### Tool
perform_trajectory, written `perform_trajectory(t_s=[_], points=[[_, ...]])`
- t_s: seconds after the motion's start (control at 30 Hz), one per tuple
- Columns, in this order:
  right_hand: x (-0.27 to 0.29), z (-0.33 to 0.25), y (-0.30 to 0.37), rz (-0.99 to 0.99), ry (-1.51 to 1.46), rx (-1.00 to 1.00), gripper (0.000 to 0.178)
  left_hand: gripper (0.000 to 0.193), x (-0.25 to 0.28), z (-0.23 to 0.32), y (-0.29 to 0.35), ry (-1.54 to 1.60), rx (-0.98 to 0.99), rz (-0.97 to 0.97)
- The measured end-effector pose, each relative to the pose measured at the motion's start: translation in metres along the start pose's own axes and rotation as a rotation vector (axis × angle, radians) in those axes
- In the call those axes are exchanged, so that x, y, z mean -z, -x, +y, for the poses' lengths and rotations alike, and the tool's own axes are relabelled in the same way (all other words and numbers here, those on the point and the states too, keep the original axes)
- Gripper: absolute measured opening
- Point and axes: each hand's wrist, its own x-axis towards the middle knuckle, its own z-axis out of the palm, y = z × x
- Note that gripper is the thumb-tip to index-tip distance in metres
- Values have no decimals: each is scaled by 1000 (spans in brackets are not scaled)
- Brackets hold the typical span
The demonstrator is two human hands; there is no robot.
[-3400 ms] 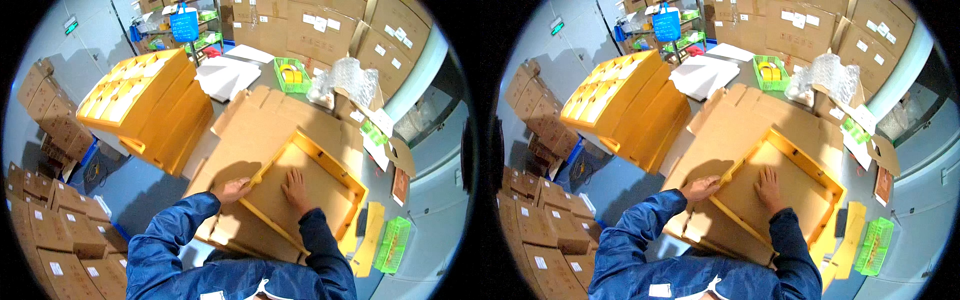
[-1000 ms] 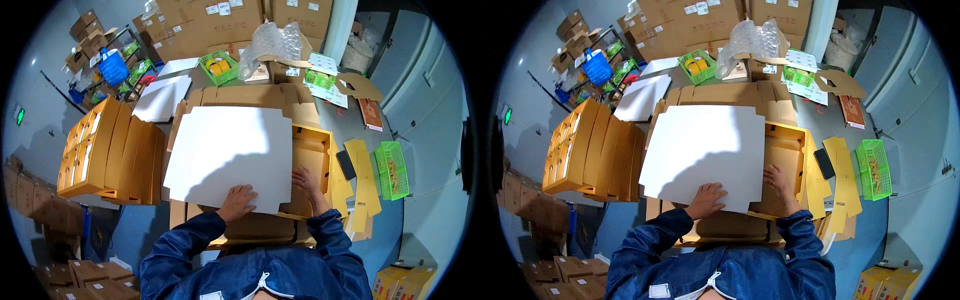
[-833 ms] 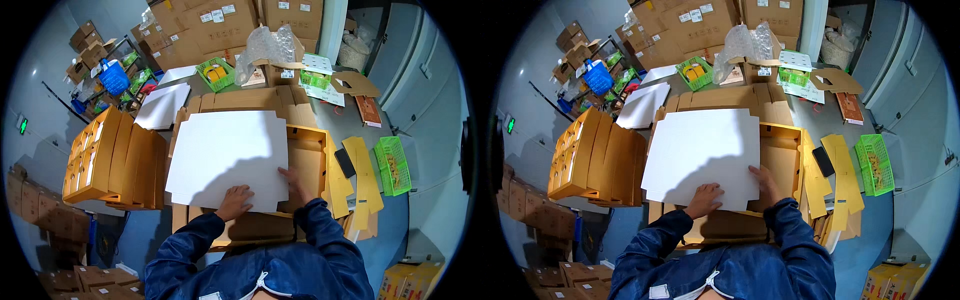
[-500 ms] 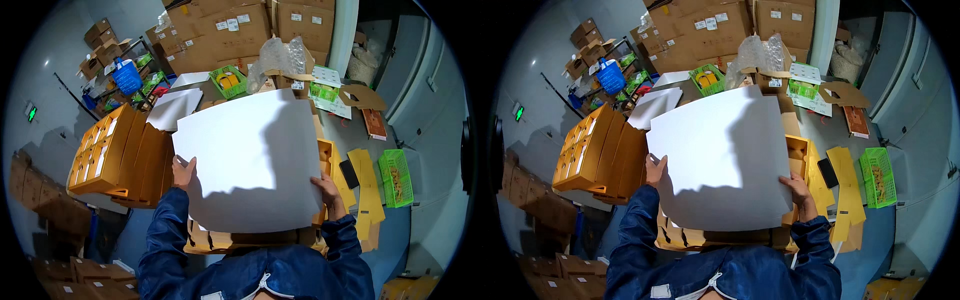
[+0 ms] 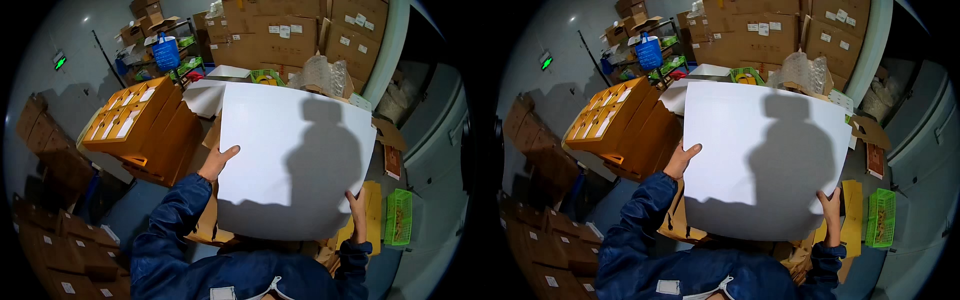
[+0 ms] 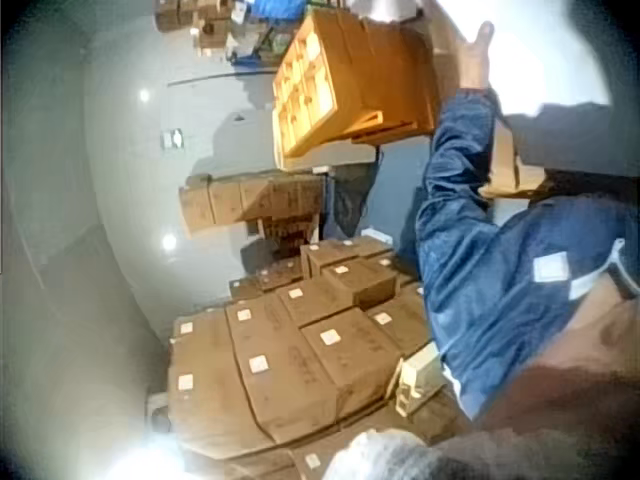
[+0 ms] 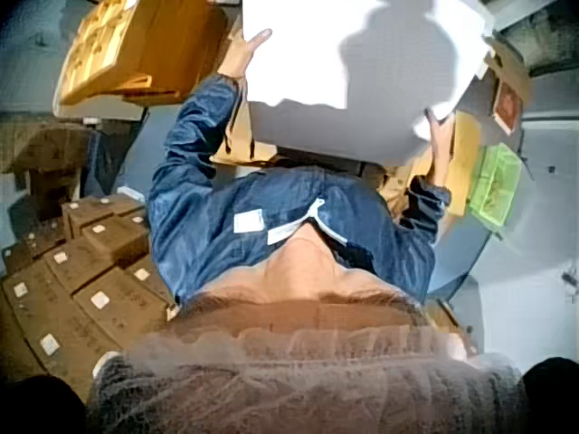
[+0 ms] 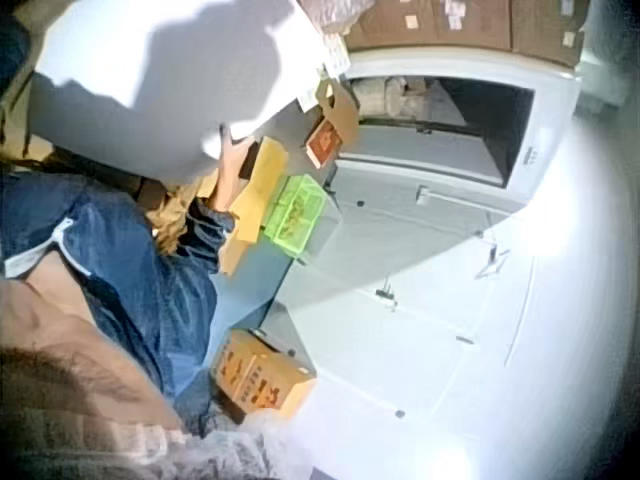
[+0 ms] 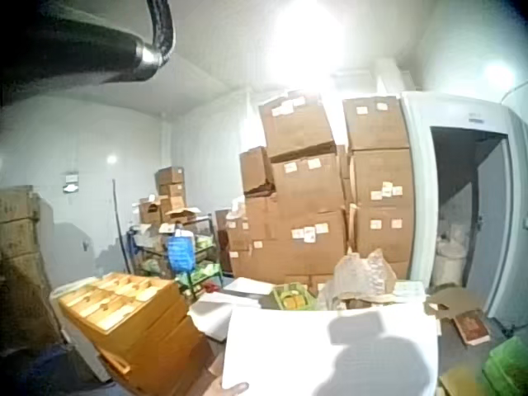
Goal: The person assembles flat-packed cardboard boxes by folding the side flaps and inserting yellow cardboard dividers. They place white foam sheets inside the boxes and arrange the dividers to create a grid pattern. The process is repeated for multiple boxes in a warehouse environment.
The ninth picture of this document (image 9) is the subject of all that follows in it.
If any person's left hand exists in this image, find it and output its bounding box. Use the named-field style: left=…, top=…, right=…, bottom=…
left=205, top=359, right=251, bottom=396

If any large white sheet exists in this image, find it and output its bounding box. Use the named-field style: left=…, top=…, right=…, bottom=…
left=220, top=299, right=440, bottom=396

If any pile of white sheets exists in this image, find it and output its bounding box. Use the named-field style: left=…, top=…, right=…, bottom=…
left=187, top=290, right=265, bottom=342

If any white flat board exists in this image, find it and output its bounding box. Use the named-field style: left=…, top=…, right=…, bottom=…
left=224, top=276, right=276, bottom=296

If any stack of orange wooden trays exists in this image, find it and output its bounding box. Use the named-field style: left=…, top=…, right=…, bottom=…
left=57, top=271, right=215, bottom=396

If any small green crate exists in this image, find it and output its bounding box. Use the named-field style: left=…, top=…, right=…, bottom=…
left=271, top=282, right=317, bottom=311

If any blue plastic crate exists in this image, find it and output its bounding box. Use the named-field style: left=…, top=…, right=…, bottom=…
left=166, top=233, right=197, bottom=272

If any white cabinet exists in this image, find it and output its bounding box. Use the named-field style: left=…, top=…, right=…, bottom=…
left=49, top=282, right=113, bottom=383

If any metal rack with cartons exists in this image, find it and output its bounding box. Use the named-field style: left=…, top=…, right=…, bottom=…
left=127, top=166, right=226, bottom=300

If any dark blue bag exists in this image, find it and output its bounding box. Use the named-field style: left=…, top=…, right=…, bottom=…
left=0, top=344, right=119, bottom=396

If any crumpled clear plastic bag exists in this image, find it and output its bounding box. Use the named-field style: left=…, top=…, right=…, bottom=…
left=319, top=248, right=399, bottom=311

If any dark thin pole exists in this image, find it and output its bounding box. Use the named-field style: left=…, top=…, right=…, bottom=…
left=111, top=178, right=127, bottom=271

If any stack of large brown cartons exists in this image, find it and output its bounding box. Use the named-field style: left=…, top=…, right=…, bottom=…
left=224, top=91, right=416, bottom=290

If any stack of pale packets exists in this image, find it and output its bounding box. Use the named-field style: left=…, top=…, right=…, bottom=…
left=391, top=280, right=427, bottom=303

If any pile of stamped brown cartons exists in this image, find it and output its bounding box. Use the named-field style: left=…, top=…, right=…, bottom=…
left=0, top=185, right=63, bottom=358

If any yellow flat carton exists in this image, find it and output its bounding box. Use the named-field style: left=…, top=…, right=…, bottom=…
left=439, top=365, right=490, bottom=396

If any flat brown cardboard piece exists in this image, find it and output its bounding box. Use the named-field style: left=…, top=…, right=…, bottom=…
left=424, top=286, right=487, bottom=323

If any brown flat box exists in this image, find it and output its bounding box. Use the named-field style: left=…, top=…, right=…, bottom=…
left=452, top=311, right=493, bottom=347

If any white bucket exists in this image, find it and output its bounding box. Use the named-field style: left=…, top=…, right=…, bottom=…
left=435, top=238, right=468, bottom=289

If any large green crate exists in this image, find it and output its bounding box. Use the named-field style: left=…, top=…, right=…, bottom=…
left=481, top=336, right=528, bottom=396

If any grey door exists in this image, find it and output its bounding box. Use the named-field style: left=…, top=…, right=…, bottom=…
left=466, top=138, right=513, bottom=317

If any ceiling lamp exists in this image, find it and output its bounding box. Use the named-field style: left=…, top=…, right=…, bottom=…
left=267, top=0, right=351, bottom=90

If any white door frame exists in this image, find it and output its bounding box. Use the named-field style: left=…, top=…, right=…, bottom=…
left=400, top=91, right=528, bottom=325

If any black rig cable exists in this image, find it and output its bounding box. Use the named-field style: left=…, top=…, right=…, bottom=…
left=0, top=0, right=177, bottom=86

